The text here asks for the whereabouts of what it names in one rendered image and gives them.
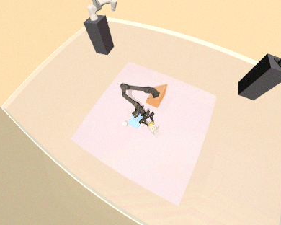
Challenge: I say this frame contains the light blue flat mat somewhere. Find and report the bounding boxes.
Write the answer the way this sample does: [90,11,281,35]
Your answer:
[128,115,143,129]

